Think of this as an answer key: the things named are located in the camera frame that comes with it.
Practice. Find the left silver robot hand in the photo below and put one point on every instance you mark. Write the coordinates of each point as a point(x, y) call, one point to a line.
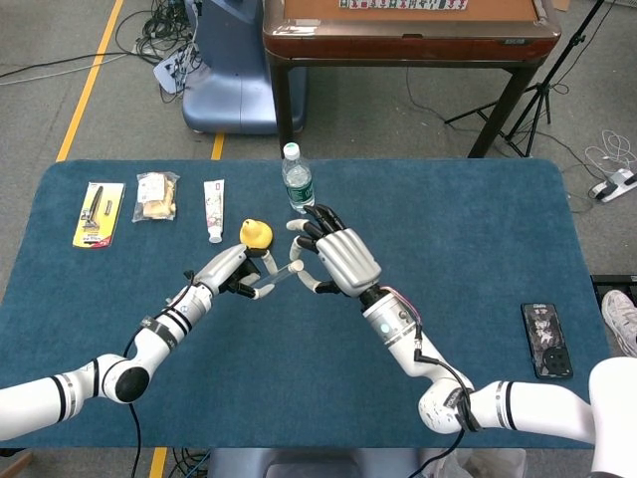
point(226, 266)

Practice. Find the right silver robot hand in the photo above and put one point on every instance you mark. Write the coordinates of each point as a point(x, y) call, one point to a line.
point(348, 259)

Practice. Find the white rubber stopper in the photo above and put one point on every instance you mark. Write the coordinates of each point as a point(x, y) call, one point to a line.
point(297, 265)

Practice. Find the clear glass test tube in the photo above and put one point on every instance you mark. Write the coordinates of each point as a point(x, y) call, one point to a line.
point(278, 274)

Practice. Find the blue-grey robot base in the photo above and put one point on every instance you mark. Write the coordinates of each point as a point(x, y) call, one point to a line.
point(234, 94)

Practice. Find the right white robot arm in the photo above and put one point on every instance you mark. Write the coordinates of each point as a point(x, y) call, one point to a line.
point(398, 323)

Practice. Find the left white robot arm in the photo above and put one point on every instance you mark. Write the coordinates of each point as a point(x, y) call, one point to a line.
point(159, 333)

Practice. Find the white toothpaste tube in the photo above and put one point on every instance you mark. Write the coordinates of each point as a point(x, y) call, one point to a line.
point(214, 209)

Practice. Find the yellow pear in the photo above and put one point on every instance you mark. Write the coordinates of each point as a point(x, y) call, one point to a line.
point(255, 233)

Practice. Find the clear water bottle green label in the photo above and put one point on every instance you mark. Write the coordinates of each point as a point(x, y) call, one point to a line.
point(298, 184)

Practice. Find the clear plastic snack bag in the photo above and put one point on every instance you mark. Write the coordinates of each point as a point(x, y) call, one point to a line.
point(155, 199)

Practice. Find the blue felt table cloth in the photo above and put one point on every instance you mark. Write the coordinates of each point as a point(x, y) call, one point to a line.
point(448, 239)

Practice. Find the razor on yellow blister card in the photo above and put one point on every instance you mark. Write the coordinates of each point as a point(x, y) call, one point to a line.
point(97, 219)

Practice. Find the white power strip with plugs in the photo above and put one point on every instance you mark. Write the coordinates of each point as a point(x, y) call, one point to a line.
point(171, 72)

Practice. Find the grey robot chassis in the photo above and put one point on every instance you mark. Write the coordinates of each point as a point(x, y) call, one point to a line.
point(308, 465)

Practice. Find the black smartphone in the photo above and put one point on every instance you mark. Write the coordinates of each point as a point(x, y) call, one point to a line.
point(547, 343)

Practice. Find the brown mahjong table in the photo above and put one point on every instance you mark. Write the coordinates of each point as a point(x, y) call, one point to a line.
point(398, 45)

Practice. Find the face-up mahjong tile row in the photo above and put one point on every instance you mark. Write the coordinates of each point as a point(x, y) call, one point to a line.
point(403, 4)

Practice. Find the black floor box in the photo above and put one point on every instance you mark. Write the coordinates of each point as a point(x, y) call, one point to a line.
point(617, 286)

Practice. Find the white sneaker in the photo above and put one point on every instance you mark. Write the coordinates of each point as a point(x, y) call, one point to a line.
point(622, 318)

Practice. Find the white robot body shell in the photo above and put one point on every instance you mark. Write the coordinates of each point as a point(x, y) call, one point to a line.
point(617, 408)

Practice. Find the black tripod stand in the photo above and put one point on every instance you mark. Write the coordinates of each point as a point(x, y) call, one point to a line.
point(572, 42)

